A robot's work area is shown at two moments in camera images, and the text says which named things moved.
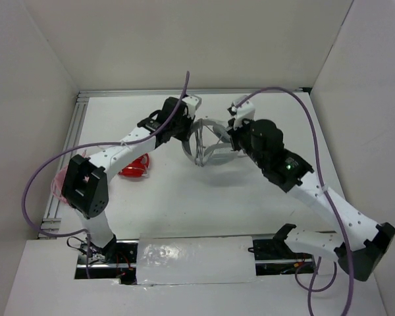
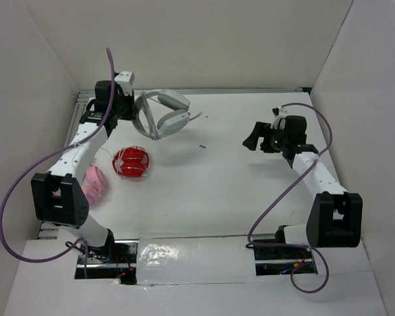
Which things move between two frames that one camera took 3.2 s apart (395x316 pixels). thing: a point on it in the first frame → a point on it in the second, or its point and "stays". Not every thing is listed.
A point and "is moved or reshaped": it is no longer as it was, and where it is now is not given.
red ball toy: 137,168 stays
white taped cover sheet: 192,259 stays
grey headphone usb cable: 200,156 → 155,133
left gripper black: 183,128 → 128,107
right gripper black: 235,139 → 266,137
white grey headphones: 220,155 is moved or reshaped
